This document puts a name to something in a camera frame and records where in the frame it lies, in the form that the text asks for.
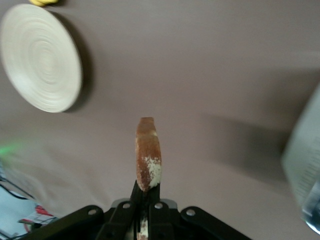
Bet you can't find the brown table cover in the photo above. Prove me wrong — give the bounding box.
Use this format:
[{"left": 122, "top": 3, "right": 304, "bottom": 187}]
[{"left": 0, "top": 0, "right": 320, "bottom": 240}]

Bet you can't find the yellow quilted oven mitt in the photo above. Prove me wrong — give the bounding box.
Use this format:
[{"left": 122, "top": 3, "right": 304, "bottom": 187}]
[{"left": 28, "top": 0, "right": 62, "bottom": 7}]

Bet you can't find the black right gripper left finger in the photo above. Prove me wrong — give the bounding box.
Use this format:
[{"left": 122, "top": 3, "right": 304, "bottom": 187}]
[{"left": 96, "top": 179, "right": 145, "bottom": 240}]

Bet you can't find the slice of brown bread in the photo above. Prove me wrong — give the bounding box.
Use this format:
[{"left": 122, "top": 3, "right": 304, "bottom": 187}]
[{"left": 134, "top": 116, "right": 164, "bottom": 240}]

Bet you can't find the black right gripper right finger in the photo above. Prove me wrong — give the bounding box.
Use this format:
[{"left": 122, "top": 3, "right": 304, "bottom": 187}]
[{"left": 145, "top": 181, "right": 176, "bottom": 240}]

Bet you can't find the round wooden plate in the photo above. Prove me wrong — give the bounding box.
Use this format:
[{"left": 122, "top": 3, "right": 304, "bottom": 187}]
[{"left": 0, "top": 3, "right": 84, "bottom": 114}]

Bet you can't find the beige chrome two-slot toaster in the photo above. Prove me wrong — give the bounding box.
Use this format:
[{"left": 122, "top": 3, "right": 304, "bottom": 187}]
[{"left": 280, "top": 81, "right": 320, "bottom": 235}]

